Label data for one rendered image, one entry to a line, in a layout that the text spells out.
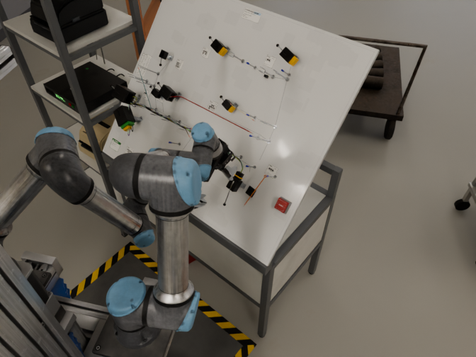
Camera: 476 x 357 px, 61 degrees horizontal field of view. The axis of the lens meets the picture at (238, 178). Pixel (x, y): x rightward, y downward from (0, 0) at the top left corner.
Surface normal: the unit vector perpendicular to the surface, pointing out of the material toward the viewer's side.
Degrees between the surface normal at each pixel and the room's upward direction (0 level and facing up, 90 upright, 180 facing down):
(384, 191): 0
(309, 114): 49
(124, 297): 8
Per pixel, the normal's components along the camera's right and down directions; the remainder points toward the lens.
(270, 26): -0.48, -0.03
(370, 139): 0.00, -0.69
